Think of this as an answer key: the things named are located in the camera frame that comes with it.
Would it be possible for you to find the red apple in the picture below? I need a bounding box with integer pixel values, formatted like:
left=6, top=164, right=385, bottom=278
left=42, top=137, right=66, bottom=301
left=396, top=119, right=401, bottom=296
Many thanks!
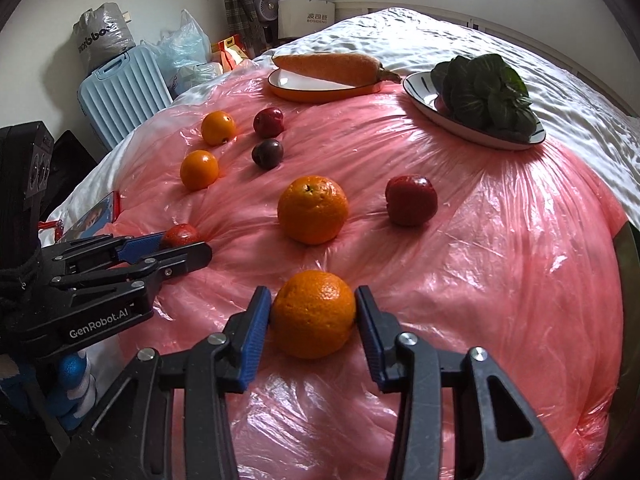
left=160, top=223, right=201, bottom=249
left=385, top=174, right=438, bottom=228

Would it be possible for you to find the small orange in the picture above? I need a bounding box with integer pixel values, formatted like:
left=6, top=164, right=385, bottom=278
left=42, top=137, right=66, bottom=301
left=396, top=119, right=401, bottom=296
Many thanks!
left=180, top=150, right=219, bottom=192
left=201, top=110, right=236, bottom=146

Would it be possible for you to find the dark purple plum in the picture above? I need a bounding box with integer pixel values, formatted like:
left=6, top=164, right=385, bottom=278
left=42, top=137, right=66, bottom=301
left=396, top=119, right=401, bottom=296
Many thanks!
left=252, top=139, right=284, bottom=171

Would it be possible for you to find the large orange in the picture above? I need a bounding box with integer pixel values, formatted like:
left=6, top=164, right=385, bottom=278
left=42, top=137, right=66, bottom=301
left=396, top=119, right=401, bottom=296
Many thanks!
left=277, top=176, right=349, bottom=246
left=269, top=270, right=356, bottom=360

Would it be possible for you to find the blue white gloved left hand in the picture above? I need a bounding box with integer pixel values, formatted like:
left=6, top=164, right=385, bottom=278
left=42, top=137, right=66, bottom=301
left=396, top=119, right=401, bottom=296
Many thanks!
left=1, top=350, right=96, bottom=432

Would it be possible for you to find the red picture box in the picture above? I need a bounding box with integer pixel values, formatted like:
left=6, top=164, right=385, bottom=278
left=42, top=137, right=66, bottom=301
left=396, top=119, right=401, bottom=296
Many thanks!
left=38, top=191, right=120, bottom=243

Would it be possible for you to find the green tray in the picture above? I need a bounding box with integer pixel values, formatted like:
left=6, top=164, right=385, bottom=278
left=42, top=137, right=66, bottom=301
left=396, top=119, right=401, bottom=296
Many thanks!
left=608, top=221, right=639, bottom=463

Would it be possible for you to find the light blue suitcase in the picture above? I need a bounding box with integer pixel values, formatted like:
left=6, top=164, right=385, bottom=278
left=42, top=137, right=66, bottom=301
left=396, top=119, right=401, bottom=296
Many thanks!
left=77, top=44, right=172, bottom=150

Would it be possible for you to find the pink plastic sheet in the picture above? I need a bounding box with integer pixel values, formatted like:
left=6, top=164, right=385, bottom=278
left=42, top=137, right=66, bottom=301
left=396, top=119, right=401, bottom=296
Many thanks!
left=102, top=62, right=629, bottom=480

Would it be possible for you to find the clear blue plastic bag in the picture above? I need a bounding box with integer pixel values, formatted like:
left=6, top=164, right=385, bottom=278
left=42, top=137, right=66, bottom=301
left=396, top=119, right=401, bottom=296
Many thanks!
left=141, top=9, right=224, bottom=98

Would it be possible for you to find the grey plastic bag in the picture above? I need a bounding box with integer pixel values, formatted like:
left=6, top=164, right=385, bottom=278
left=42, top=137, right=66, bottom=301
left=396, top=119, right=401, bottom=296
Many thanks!
left=73, top=2, right=136, bottom=75

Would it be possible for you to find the red yellow snack bag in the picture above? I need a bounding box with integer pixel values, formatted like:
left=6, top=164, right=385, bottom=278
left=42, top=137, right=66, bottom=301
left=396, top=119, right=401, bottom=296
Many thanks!
left=212, top=34, right=248, bottom=73

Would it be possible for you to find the plaid hanging cloth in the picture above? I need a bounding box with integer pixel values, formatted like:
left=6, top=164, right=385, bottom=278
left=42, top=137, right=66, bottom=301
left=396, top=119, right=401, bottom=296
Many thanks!
left=224, top=0, right=268, bottom=58

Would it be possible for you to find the carrot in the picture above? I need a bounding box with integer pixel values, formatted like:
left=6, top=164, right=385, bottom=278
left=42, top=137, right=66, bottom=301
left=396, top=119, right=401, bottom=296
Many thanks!
left=272, top=52, right=402, bottom=87

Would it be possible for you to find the small pink fan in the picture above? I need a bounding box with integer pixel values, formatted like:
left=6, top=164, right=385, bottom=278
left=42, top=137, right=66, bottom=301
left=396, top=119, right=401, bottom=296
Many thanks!
left=253, top=0, right=280, bottom=24

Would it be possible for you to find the white cardboard box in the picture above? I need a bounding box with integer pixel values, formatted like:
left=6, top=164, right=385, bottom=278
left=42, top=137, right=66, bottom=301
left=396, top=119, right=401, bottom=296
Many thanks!
left=278, top=0, right=335, bottom=39

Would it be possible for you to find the black rimmed oval plate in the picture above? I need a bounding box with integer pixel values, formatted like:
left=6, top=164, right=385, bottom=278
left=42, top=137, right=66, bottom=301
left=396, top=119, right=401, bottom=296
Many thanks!
left=402, top=72, right=547, bottom=151

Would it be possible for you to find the green leafy vegetable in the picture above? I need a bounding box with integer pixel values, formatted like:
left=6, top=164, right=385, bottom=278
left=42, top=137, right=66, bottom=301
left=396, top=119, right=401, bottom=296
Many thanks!
left=431, top=53, right=538, bottom=143

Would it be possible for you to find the white bed quilt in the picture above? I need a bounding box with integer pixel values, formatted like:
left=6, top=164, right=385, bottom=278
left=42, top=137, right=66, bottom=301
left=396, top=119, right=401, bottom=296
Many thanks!
left=44, top=6, right=640, bottom=480

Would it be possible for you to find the black camera box left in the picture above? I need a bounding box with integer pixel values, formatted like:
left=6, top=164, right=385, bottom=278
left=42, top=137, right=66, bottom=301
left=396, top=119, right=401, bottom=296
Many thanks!
left=1, top=122, right=54, bottom=269

